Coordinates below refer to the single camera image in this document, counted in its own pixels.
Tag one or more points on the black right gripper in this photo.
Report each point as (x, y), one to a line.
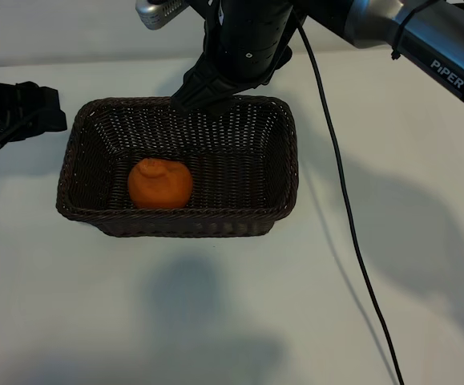
(247, 36)

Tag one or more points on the dark brown wicker basket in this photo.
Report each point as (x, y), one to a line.
(235, 176)

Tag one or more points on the orange fruit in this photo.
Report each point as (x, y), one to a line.
(159, 188)

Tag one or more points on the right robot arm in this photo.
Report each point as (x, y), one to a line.
(376, 20)

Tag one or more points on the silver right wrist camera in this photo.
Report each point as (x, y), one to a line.
(159, 14)

